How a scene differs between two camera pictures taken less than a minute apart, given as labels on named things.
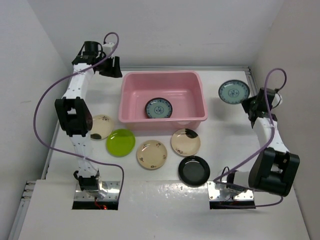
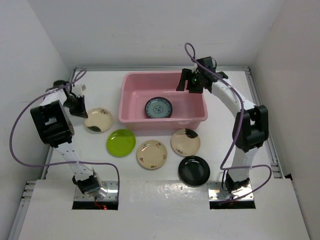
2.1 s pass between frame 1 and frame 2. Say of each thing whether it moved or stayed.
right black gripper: moved
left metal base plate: stayed
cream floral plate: stayed
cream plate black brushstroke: stayed
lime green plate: stayed
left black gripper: moved
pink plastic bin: stayed
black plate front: stayed
